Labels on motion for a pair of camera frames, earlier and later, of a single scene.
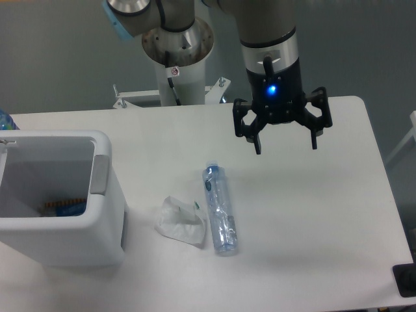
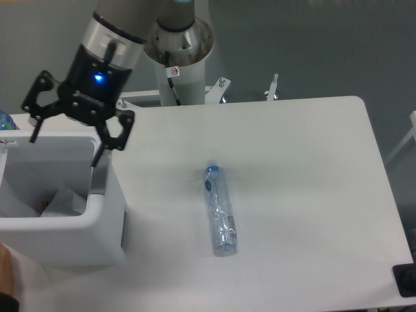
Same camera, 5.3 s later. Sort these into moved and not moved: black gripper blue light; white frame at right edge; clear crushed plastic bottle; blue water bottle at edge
Moved: black gripper blue light
Not moved: clear crushed plastic bottle; white frame at right edge; blue water bottle at edge
